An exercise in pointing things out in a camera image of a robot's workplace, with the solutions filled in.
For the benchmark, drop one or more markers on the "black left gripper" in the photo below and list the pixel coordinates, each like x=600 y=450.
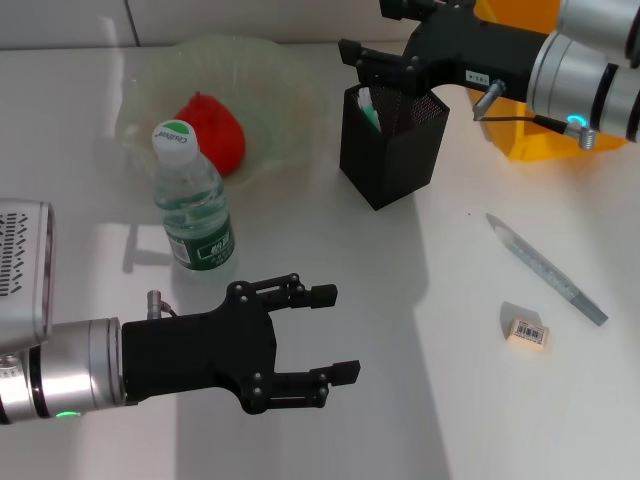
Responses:
x=195 y=350

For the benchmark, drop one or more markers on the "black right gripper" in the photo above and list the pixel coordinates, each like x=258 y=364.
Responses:
x=475 y=55

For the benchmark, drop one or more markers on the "green toothbrush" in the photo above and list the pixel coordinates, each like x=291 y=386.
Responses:
x=370 y=112

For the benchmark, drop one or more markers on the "red orange fruit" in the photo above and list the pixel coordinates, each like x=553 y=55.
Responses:
x=220 y=130

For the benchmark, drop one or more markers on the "clear green-label water bottle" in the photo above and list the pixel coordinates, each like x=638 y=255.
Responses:
x=195 y=215

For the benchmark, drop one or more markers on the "beige eraser with barcode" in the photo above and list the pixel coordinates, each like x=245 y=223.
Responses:
x=527 y=334

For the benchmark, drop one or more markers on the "clear glitter pencil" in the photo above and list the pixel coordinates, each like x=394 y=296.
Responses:
x=550 y=272

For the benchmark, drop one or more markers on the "black mesh pen holder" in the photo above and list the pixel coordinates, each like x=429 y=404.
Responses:
x=390 y=165

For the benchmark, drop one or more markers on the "green glass fruit plate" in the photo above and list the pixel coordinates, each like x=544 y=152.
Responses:
x=270 y=100

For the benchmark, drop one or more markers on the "yellow plastic bin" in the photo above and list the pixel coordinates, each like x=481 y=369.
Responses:
x=550 y=145

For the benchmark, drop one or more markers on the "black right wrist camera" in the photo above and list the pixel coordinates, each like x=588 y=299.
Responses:
x=415 y=7

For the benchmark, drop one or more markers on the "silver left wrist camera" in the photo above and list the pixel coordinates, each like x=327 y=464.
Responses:
x=22 y=260

